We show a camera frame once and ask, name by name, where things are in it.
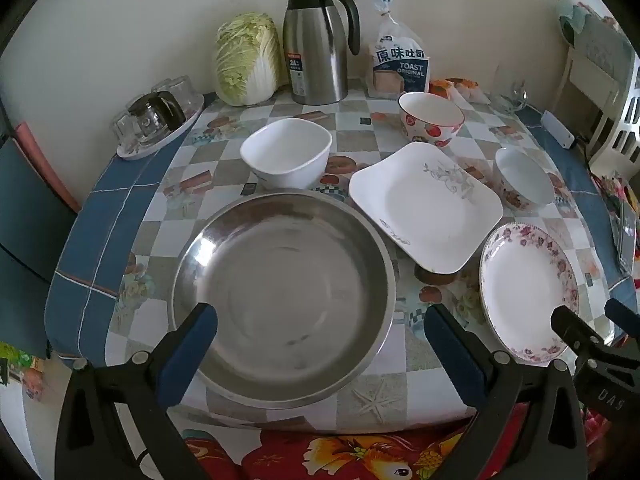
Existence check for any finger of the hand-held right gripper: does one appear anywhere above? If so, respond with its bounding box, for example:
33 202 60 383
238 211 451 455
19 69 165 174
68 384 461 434
551 305 608 361
604 298 640 343

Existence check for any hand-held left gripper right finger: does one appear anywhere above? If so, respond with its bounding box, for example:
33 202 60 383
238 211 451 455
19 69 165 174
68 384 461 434
424 302 588 480

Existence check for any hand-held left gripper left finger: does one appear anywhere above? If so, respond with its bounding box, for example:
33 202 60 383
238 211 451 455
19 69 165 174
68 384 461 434
55 302 219 480

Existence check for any pink floral round plate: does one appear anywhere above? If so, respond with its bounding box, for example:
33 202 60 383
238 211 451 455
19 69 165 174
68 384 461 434
479 222 581 365

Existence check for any stainless steel basin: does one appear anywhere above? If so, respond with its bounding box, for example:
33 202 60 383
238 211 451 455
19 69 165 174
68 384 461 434
172 191 398 408

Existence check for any white square plate grey print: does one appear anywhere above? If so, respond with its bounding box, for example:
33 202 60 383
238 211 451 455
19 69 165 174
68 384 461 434
348 141 504 274

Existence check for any small white floral bowl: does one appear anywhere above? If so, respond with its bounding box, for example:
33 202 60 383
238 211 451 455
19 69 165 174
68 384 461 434
492 147 556 210

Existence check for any white square bowl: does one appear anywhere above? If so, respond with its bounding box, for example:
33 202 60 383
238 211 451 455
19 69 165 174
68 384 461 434
240 117 333 191

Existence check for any red fruit print bowl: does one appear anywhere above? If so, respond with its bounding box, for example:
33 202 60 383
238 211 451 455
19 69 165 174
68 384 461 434
398 91 466 147

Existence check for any colorful clutter pile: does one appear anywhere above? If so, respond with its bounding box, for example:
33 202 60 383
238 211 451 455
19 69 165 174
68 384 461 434
592 172 640 231

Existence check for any red floral cloth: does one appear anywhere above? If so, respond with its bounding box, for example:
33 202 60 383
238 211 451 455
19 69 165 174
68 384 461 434
180 407 616 480

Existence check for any colorful package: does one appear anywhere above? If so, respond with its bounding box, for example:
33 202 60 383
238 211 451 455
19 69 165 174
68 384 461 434
0 342 48 401

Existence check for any white plastic chair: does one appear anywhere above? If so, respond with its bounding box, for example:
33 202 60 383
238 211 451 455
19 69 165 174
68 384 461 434
587 35 640 171
554 45 626 156

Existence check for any white oval tray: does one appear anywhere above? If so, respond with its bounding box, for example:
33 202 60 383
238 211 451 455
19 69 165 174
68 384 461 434
116 92 206 162

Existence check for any clear glass mug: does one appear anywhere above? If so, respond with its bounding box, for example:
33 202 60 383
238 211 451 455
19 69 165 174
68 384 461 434
490 65 530 112

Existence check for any grey patterned cushion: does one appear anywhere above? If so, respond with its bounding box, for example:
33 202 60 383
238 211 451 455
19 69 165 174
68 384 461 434
575 15 633 66

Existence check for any sliced toast bread bag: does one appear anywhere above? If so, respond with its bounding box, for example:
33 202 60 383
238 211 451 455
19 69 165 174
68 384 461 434
360 0 440 98

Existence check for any green cloth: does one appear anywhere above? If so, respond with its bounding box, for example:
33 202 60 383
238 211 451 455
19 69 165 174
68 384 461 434
559 1 608 43

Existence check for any napa cabbage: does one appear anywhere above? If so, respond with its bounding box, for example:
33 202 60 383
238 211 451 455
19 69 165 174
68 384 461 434
215 12 282 107

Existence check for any stainless steel thermos jug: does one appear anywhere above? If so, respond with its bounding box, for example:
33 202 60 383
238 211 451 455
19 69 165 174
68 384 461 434
282 0 362 106

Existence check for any black cable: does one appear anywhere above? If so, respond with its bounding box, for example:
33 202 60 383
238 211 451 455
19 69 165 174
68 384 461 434
572 132 601 173

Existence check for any glass teapot black handle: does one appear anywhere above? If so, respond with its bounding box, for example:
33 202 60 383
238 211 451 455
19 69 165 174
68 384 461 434
127 91 186 133

